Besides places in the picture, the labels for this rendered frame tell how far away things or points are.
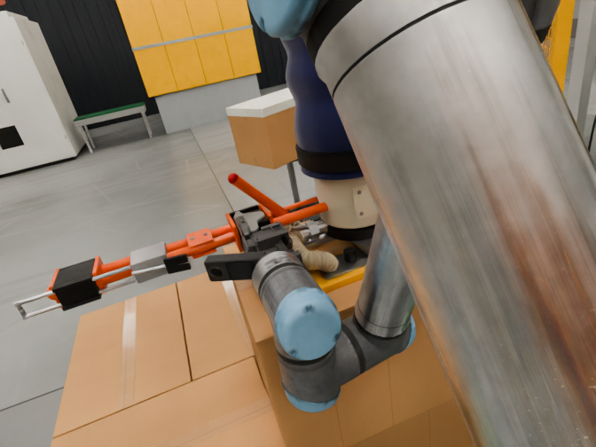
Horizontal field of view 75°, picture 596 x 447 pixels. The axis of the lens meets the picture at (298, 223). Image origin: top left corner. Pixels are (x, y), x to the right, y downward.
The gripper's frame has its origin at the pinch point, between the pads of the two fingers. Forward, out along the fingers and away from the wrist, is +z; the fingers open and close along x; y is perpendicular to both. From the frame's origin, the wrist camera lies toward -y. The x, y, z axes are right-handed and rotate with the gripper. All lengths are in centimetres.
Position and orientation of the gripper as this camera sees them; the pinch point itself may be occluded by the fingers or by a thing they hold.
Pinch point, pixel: (239, 231)
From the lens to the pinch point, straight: 84.4
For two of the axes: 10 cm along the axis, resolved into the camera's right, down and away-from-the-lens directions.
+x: -1.7, -8.7, -4.6
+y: 9.2, -3.1, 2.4
